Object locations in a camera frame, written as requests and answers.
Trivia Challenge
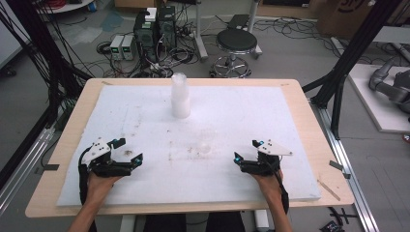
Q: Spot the grey metal stand leg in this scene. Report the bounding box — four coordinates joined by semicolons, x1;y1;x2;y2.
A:
247;0;263;60
192;0;210;62

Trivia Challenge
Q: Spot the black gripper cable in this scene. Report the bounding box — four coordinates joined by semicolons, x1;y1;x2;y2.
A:
274;169;290;216
77;146;95;207

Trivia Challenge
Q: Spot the brown cardboard box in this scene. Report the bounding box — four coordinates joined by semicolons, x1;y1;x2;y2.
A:
316;0;402;41

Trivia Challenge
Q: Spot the coiled black cable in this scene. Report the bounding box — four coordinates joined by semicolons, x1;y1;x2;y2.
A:
96;41;112;55

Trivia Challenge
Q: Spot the black computer tower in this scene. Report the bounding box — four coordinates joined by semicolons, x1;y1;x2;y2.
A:
132;10;159;63
157;5;178;50

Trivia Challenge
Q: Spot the white table leg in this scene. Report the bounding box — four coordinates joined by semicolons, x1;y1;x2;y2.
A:
119;215;137;232
253;209;271;232

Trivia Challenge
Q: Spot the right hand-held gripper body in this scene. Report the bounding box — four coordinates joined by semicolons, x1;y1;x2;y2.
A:
240;138;294;177

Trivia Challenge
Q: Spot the black round stool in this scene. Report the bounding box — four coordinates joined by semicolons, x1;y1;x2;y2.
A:
211;28;259;79

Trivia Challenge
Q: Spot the white floor board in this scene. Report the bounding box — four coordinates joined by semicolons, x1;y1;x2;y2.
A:
347;63;410;133

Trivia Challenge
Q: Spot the person's left hand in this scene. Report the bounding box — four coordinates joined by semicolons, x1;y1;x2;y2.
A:
86;171;124;209

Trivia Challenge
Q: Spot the white foam mat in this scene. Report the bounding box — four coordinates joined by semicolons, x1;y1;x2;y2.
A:
56;84;323;207

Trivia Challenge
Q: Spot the small black device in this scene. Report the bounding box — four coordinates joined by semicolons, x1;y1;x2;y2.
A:
319;219;345;232

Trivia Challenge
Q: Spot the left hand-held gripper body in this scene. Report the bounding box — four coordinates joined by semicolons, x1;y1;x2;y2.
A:
80;137;133;178

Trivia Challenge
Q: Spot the black cross bracket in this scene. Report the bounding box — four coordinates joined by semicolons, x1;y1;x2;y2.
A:
328;206;358;225

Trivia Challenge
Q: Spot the tangle of floor cables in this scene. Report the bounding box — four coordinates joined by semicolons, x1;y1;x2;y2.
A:
96;18;197;79

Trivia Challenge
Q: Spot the grey bench power supply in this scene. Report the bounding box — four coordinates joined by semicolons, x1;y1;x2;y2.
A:
109;34;126;61
121;34;137;61

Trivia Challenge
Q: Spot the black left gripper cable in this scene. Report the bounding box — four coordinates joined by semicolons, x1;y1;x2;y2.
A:
77;146;95;207

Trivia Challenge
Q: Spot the white round table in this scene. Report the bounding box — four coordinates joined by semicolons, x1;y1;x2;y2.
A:
34;0;95;15

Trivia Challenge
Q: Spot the grey tape strip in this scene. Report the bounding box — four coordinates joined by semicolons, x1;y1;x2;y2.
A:
329;159;352;180

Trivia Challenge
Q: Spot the clear plastic drinking cup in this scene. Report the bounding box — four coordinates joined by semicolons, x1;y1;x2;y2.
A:
196;129;216;156

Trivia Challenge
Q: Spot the aluminium rail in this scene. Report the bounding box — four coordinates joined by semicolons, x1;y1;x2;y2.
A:
0;127;56;216
309;99;381;232

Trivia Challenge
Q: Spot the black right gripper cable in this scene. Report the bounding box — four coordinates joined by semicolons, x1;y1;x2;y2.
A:
274;169;290;216

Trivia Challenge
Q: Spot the small white box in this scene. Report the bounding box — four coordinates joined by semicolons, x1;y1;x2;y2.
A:
144;7;158;22

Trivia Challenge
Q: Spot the stack of clear plastic cups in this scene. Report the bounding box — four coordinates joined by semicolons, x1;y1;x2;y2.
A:
170;72;191;120

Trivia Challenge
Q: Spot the black metal frame post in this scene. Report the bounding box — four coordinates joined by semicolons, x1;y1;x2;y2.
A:
302;0;407;140
0;0;93;191

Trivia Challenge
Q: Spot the person's right hand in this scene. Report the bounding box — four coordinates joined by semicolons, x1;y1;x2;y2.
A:
250;169;285;208

